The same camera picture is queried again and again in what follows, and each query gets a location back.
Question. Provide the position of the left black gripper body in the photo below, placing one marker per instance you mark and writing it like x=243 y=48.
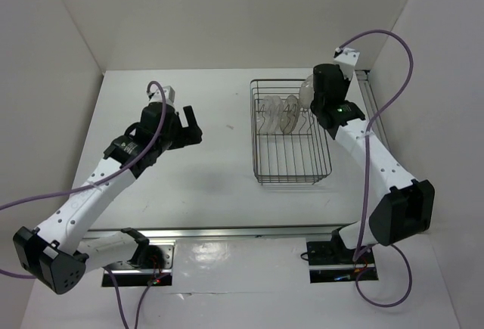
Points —
x=169 y=141

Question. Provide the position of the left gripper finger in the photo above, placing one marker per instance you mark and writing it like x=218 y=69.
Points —
x=192 y=128
x=190 y=136

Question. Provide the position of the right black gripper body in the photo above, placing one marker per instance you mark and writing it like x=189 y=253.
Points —
x=345 y=85

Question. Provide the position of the smoky plate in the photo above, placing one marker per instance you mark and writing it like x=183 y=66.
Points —
x=289 y=115
x=306 y=92

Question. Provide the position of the clear plate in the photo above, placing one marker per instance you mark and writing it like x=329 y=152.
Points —
x=274 y=109
x=262 y=116

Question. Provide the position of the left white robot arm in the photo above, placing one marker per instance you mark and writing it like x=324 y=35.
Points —
x=54 y=252

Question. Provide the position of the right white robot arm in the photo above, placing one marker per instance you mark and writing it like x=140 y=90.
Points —
x=396 y=205

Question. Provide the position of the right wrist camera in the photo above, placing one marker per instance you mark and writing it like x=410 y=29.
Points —
x=346 y=59

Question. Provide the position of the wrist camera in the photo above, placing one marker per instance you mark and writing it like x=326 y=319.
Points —
x=156 y=96
x=346 y=59

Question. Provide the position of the aluminium rail right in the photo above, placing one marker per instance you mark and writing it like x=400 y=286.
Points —
x=371 y=104

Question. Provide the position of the aluminium rail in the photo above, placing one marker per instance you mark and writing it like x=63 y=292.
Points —
x=371 y=104
x=239 y=232

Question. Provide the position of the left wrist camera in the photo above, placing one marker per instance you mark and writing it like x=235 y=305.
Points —
x=156 y=96

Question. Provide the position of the metal wire dish rack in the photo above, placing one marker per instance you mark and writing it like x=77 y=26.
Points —
x=302 y=157

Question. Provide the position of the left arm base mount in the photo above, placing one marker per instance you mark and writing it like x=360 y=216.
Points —
x=157 y=266

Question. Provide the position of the aluminium rail front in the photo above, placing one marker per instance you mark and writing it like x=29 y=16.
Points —
x=239 y=232

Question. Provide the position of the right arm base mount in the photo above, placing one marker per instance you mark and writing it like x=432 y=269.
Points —
x=331 y=262

